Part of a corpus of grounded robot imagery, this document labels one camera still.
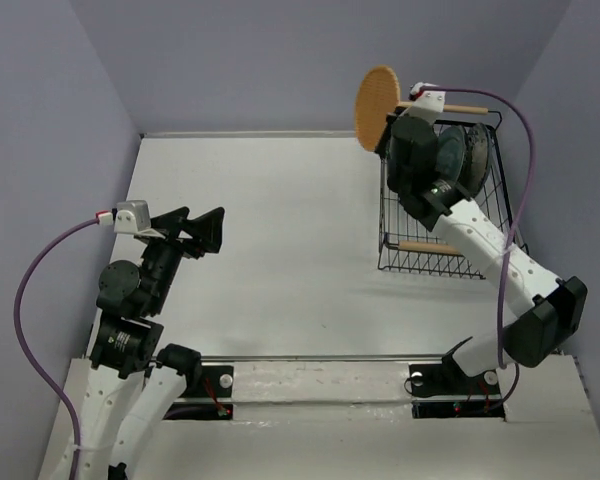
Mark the teal plate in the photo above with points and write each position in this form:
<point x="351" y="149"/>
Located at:
<point x="451" y="152"/>

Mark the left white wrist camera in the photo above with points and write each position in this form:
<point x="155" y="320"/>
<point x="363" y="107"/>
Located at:
<point x="130" y="218"/>

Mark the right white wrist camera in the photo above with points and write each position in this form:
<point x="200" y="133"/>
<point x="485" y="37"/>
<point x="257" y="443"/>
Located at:
<point x="424" y="102"/>

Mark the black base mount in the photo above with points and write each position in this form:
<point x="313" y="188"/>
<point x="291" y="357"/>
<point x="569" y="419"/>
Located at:
<point x="209" y="399"/>
<point x="443" y="390"/>

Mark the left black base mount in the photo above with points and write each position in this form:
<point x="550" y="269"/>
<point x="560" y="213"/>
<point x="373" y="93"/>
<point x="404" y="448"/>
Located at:
<point x="209" y="399"/>

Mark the blue floral plate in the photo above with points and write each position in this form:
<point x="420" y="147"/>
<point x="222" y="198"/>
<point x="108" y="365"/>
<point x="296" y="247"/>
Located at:
<point x="480" y="157"/>

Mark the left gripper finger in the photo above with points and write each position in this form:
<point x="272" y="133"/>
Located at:
<point x="206" y="231"/>
<point x="171" y="224"/>

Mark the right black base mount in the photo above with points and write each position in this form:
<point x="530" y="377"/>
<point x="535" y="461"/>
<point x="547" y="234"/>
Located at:
<point x="443" y="390"/>

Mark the black wire dish rack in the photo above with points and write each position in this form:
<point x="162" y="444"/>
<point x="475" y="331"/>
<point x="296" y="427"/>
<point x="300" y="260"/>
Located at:
<point x="397" y="229"/>

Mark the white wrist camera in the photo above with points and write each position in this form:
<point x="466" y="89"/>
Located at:
<point x="424" y="102"/>
<point x="130" y="218"/>

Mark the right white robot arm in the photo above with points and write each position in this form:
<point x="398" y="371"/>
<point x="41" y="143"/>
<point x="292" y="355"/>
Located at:
<point x="433" y="175"/>

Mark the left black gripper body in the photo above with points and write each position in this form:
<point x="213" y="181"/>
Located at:
<point x="164" y="255"/>

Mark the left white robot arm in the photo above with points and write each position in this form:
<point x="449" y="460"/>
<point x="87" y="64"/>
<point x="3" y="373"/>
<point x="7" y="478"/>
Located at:
<point x="132" y="382"/>

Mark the orange woven coaster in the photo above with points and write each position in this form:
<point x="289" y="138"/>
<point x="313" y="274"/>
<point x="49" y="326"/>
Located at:
<point x="377" y="96"/>

